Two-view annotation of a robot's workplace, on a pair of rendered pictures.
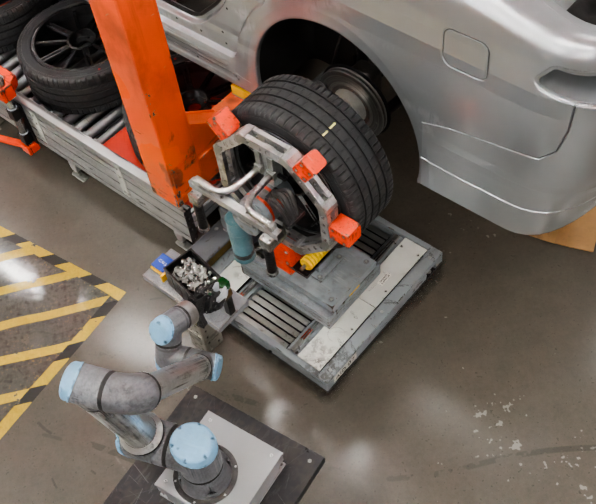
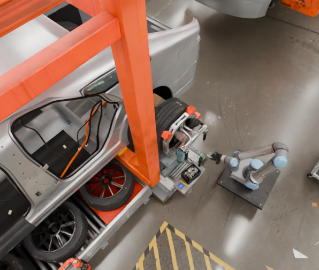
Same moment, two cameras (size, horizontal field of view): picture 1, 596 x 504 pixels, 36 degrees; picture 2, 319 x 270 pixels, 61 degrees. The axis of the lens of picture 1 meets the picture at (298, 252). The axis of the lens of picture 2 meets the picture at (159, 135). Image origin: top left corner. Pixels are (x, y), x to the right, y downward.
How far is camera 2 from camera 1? 304 cm
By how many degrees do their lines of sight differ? 48
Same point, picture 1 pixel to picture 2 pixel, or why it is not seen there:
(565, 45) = (197, 27)
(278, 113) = (174, 113)
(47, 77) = (76, 240)
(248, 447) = (242, 162)
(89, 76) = (81, 220)
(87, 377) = (283, 153)
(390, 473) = (228, 144)
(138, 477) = (249, 197)
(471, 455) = (222, 126)
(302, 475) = not seen: hidden behind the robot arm
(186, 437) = (256, 165)
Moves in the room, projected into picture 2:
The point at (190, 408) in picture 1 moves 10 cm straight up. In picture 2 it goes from (225, 183) to (226, 180)
